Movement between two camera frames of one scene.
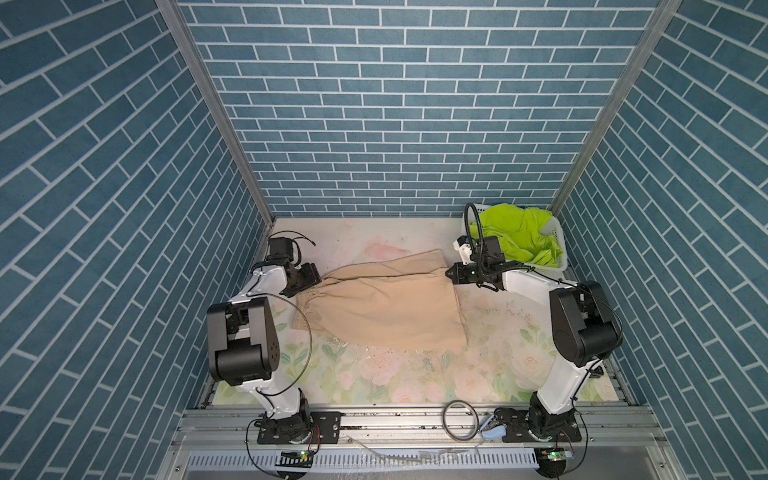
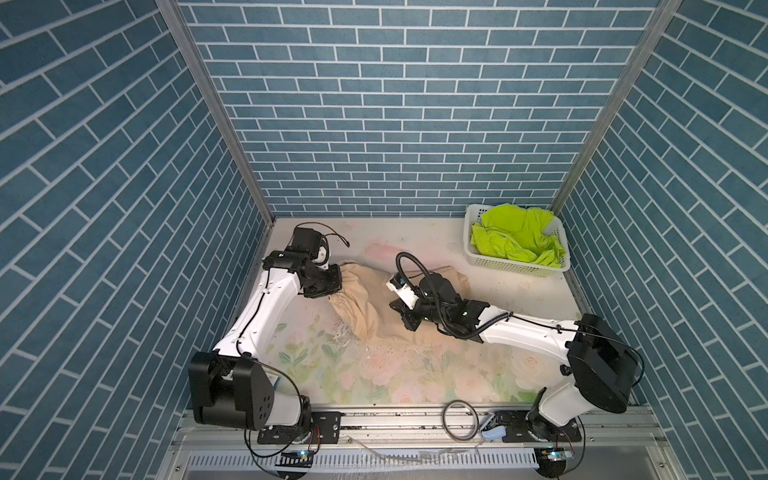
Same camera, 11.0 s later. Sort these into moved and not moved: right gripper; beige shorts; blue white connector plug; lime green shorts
Moved: beige shorts; right gripper
Not moved: lime green shorts; blue white connector plug
